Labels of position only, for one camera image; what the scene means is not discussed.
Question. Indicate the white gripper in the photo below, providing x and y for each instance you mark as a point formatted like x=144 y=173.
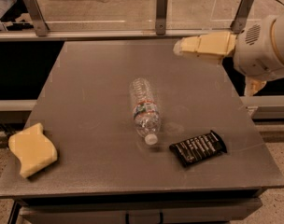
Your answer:
x=255 y=54

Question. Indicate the clear plastic water bottle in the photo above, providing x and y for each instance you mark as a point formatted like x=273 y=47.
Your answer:
x=146 y=115

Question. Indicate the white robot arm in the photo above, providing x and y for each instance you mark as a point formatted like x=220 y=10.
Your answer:
x=257 y=51

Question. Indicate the black rxbar chocolate wrapper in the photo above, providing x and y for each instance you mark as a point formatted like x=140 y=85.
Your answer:
x=198 y=148

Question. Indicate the grey table cabinet base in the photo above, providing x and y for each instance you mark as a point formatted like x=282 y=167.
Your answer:
x=193 y=207

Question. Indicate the clear acrylic barrier panel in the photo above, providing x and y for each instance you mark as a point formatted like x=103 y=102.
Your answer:
x=91 y=15

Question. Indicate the yellow wavy sponge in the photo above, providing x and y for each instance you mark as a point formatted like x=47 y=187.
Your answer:
x=33 y=149

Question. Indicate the dark clutter top left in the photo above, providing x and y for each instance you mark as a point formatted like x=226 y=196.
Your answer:
x=10 y=10

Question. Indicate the right metal bracket post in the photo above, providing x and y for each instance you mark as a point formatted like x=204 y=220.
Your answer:
x=241 y=16

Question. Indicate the metal bracket post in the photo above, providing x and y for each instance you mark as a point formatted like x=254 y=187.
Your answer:
x=241 y=16
x=40 y=26
x=161 y=14

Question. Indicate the middle metal bracket post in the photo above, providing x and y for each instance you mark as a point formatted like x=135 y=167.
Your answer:
x=161 y=14

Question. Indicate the left metal bracket post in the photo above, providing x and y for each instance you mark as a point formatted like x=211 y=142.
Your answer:
x=40 y=26

